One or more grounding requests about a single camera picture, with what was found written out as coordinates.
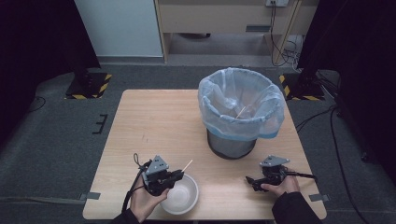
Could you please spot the black striped stand base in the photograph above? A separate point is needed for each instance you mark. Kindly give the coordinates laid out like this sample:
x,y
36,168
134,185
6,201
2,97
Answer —
x,y
299,90
88,85

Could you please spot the white panel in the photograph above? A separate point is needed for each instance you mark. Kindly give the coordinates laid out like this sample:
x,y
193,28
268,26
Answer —
x,y
118,28

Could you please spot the wooden chopstick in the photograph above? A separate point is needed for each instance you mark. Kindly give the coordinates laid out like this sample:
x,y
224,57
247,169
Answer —
x,y
240,112
187,165

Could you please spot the grey tape strip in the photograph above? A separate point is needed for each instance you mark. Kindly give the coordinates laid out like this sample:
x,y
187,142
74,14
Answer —
x,y
319,197
91,196

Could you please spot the wall power socket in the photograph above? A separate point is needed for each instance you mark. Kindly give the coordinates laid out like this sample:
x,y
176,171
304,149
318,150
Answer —
x,y
277,2

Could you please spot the white power strip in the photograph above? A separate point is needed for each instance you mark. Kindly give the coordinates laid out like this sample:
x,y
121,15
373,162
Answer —
x,y
295,42

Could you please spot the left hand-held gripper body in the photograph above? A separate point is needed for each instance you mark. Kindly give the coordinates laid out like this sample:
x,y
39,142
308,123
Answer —
x,y
157,174

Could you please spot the light wooden cabinet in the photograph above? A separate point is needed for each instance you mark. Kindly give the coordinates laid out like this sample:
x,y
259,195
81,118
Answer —
x,y
218,18

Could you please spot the black curtain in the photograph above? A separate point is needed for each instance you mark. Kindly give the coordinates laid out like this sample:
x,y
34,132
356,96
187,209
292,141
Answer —
x,y
40,40
358,46

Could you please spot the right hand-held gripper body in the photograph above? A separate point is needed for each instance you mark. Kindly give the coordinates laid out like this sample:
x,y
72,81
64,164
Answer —
x,y
274,172

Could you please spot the metal trash bin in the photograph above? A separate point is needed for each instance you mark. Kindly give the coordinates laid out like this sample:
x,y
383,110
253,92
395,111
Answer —
x,y
230,147

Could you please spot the white bowl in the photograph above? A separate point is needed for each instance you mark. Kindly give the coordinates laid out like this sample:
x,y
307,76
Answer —
x,y
183,196

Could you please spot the person's right hand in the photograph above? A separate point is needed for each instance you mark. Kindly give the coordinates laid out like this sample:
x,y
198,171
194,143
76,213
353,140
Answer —
x,y
288,185

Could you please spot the person's left hand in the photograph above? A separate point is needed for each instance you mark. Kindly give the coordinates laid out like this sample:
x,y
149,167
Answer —
x,y
143,202

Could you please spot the translucent blue bin bag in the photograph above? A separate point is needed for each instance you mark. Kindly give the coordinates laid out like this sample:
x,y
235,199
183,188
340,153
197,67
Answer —
x,y
243,126

